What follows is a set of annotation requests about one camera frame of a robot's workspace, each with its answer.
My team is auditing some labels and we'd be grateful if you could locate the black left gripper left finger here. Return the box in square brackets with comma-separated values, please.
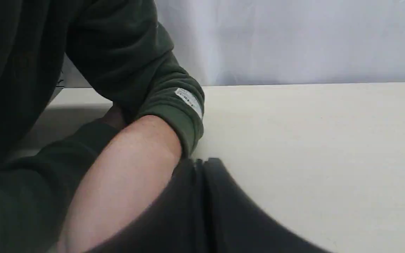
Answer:
[89, 160, 203, 253]

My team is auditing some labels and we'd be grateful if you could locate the second green sleeved forearm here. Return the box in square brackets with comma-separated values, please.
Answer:
[0, 121, 118, 253]

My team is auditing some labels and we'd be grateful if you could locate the dark green sweater torso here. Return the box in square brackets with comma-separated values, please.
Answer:
[0, 0, 87, 162]

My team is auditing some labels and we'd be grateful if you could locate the second hand under arm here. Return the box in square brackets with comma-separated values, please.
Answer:
[97, 104, 127, 131]

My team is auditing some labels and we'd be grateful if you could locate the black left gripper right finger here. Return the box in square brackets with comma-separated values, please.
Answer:
[202, 158, 325, 253]

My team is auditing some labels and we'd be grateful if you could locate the green sleeved forearm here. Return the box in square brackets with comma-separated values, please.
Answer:
[57, 0, 204, 253]

